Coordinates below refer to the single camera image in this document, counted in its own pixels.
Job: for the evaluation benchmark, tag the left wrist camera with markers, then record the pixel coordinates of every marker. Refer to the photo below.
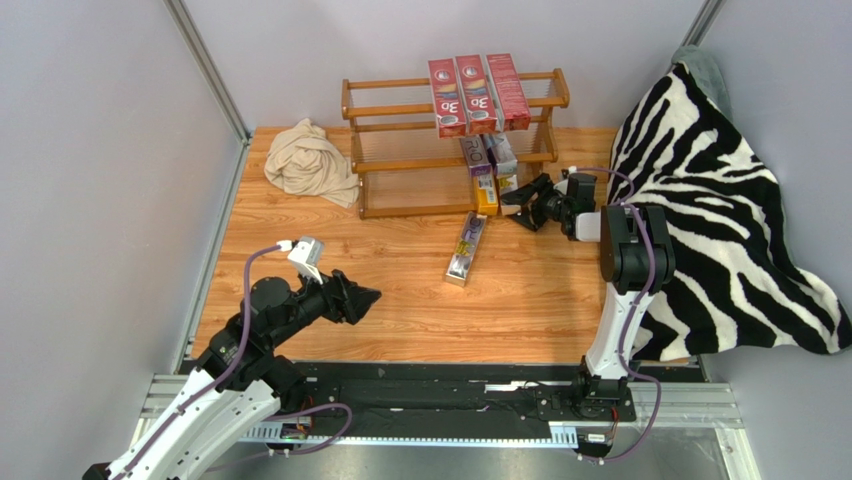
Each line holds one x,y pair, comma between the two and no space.
305,255

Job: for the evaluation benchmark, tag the beige crumpled cloth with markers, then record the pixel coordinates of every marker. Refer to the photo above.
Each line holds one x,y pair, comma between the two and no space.
302,161

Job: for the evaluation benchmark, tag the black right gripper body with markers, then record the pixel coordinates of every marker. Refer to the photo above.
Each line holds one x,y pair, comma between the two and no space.
542,205

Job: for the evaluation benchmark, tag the zebra print blanket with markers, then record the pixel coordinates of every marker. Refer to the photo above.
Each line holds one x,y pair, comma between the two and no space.
735,283

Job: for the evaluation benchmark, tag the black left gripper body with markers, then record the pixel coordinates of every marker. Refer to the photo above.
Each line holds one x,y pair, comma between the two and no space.
315,300

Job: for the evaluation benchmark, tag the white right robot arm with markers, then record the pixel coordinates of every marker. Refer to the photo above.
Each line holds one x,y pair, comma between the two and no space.
636,260

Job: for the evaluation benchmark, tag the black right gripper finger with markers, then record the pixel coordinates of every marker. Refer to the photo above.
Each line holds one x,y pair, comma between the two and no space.
524,195
530,219

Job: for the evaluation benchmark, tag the aluminium frame post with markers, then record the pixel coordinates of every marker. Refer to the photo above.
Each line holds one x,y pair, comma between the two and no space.
192,36

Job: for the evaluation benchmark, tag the wooden two-tier shelf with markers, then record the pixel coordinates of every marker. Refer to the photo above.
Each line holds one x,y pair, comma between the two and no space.
406,169

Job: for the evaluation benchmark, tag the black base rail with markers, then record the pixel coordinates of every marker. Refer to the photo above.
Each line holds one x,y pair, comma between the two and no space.
495,406

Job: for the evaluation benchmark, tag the silver gold toothpaste box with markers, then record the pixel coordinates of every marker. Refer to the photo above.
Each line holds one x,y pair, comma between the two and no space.
460,264
507,184

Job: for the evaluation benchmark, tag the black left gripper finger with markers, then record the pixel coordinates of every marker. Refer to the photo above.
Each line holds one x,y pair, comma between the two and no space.
347,289
358,302

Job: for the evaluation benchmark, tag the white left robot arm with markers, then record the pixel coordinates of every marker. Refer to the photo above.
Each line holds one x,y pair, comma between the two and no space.
239,379

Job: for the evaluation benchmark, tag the red 3D toothpaste box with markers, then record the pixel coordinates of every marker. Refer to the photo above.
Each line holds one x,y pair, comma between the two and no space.
449,115
479,105

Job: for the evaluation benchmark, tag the orange toothpaste box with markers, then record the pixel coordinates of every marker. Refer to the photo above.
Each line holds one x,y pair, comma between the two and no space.
486,197

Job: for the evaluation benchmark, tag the silver purple R&O toothpaste box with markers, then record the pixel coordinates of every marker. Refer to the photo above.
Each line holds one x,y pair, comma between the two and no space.
500,154

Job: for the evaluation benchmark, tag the silver blue Sensitive toothpaste box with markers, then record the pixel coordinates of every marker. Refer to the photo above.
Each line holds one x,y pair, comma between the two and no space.
476,156

